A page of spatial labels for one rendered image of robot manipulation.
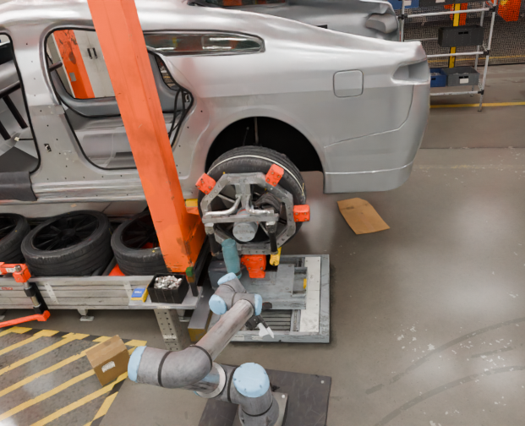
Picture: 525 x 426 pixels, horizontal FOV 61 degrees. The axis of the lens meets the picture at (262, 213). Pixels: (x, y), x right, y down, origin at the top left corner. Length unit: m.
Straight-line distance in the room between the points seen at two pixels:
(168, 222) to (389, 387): 1.58
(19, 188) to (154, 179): 1.43
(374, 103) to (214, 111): 0.96
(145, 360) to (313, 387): 1.08
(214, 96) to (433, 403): 2.14
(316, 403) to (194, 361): 0.96
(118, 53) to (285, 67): 0.93
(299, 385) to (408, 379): 0.72
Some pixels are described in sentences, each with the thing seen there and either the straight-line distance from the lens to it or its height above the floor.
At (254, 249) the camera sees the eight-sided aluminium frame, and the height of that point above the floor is 0.62.
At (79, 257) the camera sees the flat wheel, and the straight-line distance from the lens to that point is 3.49.
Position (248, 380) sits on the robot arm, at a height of 0.64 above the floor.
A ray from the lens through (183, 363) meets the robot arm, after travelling 1.54.
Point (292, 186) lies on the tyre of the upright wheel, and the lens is 2.58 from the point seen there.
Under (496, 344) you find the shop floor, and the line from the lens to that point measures 3.13.
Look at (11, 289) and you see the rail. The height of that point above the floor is 0.31.
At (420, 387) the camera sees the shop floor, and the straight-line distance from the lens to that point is 2.83.
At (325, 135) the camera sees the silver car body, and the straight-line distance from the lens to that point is 2.81.
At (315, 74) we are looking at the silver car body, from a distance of 2.68.
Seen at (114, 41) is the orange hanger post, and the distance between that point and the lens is 2.32.
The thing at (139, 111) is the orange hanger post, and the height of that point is 1.57.
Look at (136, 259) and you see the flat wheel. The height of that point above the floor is 0.47.
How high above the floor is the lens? 2.25
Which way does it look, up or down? 32 degrees down
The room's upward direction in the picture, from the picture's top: 8 degrees counter-clockwise
